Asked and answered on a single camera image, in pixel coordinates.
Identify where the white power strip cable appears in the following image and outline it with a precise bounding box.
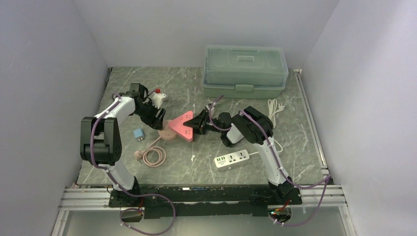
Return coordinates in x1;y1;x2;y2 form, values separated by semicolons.
249;98;286;155

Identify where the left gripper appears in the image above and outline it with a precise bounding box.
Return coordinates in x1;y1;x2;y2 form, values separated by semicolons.
133;100;166;130

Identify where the round pink socket hub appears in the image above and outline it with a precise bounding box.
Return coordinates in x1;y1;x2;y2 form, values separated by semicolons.
158;120;178;141

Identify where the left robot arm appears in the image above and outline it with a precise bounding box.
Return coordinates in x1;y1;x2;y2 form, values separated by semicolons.
80;83;168;207

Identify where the white power strip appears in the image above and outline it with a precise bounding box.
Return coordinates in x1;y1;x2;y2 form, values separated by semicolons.
214;149;250;169

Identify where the aluminium rail frame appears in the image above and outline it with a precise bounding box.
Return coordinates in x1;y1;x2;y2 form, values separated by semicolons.
50;69;359;236

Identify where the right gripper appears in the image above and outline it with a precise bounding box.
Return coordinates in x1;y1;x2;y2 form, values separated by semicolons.
183;110;225;135

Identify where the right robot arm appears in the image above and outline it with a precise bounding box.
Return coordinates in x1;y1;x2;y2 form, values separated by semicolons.
183;106;301;204

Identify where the pink triangular socket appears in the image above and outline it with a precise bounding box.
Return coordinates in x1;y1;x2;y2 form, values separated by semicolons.
168;111;194;142

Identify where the green plastic storage box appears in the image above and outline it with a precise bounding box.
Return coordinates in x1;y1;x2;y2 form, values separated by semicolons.
202;45;289;99

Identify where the blue charger cube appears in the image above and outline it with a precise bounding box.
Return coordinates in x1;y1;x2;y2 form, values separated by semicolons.
133;128;145;142

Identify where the pink cable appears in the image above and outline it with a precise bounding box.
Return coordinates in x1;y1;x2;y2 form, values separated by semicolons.
134;137;167;168

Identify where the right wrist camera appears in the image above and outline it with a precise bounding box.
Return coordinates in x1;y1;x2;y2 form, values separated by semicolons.
206;103;214;113

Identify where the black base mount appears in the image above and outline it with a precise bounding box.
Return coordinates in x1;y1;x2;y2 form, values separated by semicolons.
108;184;302;219

